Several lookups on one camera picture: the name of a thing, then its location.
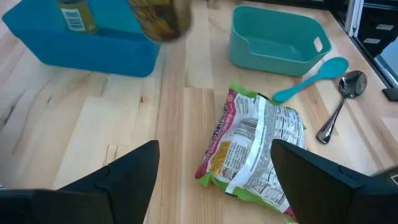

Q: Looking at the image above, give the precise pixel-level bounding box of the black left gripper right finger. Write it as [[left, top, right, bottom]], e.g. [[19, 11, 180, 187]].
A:
[[271, 139, 363, 224]]

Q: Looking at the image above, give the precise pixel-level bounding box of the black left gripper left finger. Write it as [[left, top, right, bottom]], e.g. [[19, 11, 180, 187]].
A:
[[58, 139, 160, 224]]

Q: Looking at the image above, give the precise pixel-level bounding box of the green pink ramen packet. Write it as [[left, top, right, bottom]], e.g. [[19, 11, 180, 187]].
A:
[[195, 82, 307, 223]]

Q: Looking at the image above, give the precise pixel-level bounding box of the yellow lid spice jar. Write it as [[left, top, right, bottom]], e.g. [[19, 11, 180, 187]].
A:
[[127, 0, 193, 44]]

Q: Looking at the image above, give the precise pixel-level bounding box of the teal silicone spoon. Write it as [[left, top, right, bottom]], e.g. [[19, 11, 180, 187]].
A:
[[272, 56, 349, 104]]

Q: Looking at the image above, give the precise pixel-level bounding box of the metal spoon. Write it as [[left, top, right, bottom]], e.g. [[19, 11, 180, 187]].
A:
[[316, 70, 368, 145]]

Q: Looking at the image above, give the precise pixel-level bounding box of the blue plastic bin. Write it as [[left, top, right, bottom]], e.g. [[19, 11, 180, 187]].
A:
[[1, 0, 162, 78]]

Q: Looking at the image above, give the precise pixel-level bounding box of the mint green plastic bin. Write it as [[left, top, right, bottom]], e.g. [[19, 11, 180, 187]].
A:
[[229, 4, 333, 78]]

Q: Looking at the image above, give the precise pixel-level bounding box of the black frame clip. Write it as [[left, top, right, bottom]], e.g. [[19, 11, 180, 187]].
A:
[[382, 88, 398, 102]]

